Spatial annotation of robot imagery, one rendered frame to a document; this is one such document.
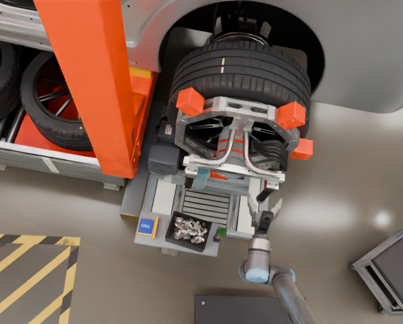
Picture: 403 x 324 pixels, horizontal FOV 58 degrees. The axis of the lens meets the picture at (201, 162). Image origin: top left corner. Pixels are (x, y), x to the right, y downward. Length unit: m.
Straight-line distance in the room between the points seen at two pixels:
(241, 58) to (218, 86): 0.16
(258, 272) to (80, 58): 1.03
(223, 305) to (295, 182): 1.04
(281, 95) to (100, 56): 0.74
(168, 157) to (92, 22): 1.26
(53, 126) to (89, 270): 0.88
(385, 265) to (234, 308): 0.89
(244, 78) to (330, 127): 1.57
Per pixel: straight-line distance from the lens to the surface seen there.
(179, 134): 1.68
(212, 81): 1.48
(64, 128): 2.14
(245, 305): 2.09
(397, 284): 2.39
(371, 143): 3.04
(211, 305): 2.06
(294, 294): 1.51
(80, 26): 1.01
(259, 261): 1.55
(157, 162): 2.11
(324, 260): 2.59
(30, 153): 2.25
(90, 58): 1.10
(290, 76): 1.58
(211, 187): 2.33
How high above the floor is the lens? 2.35
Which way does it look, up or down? 67 degrees down
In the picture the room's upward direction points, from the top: 15 degrees clockwise
